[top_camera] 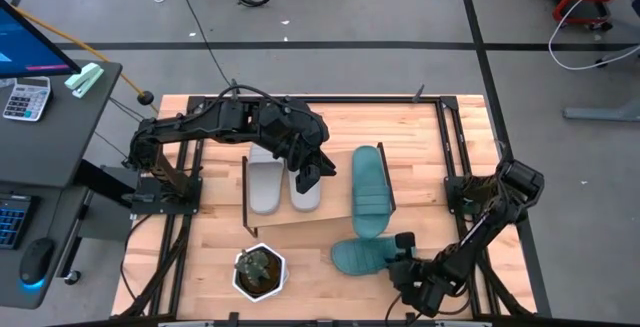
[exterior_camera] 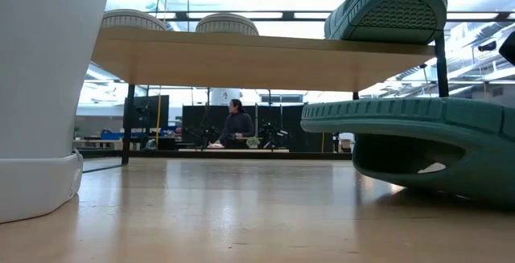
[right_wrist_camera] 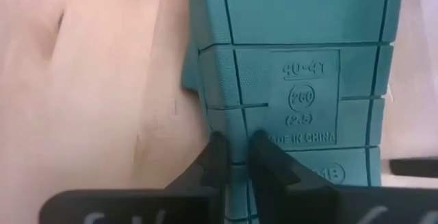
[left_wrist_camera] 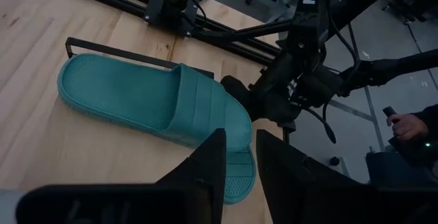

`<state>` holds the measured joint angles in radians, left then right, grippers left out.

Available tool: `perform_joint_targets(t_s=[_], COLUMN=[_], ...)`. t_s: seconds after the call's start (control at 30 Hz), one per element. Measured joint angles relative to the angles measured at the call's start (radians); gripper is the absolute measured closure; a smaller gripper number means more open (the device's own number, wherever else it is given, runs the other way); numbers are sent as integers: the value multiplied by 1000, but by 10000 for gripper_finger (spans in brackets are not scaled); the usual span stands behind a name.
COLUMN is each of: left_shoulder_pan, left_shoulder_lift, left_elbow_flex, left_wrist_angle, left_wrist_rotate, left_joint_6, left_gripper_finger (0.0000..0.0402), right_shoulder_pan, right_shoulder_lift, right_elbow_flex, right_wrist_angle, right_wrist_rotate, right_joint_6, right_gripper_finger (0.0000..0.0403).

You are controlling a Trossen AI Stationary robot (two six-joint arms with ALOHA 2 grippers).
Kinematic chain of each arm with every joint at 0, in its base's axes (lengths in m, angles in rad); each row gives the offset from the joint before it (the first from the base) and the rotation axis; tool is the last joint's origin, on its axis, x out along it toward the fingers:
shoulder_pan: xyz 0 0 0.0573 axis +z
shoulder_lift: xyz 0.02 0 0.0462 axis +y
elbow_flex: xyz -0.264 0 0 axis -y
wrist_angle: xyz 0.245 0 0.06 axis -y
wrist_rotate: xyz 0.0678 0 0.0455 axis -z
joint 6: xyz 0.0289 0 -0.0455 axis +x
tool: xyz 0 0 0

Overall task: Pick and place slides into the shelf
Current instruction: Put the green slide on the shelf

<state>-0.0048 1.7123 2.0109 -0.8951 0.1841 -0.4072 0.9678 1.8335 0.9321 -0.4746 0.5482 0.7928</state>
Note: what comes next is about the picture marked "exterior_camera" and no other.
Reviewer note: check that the green rubber slide sandal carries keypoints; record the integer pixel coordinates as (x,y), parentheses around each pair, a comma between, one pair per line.
(402,114)
(394,13)

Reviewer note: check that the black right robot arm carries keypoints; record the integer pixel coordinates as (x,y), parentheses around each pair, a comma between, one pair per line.
(510,50)

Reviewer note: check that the white hexagonal plant pot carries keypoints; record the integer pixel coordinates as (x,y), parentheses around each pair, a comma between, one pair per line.
(40,94)

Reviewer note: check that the black aluminium table frame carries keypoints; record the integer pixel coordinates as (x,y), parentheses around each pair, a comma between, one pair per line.
(241,155)

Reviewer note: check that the person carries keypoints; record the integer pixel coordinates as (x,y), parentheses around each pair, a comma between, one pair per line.
(237,128)

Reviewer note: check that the wooden shelf with black frame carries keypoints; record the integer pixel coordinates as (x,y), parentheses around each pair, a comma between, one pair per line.
(261,62)

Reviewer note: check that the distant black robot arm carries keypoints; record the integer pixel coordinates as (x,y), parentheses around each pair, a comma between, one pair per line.
(273,134)
(205,134)

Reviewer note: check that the black room partition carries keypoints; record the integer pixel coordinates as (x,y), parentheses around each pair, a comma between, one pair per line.
(193,114)

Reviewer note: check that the dark standing panel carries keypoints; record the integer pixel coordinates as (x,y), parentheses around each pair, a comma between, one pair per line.
(153,106)

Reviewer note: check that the small potted plant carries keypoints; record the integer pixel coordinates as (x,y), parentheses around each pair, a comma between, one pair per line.
(253,142)

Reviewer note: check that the white round column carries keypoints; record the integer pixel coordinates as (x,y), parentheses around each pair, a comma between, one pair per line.
(225,96)

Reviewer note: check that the grey rubber slide sandal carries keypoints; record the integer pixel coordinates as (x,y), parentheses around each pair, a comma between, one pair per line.
(133,19)
(227,23)

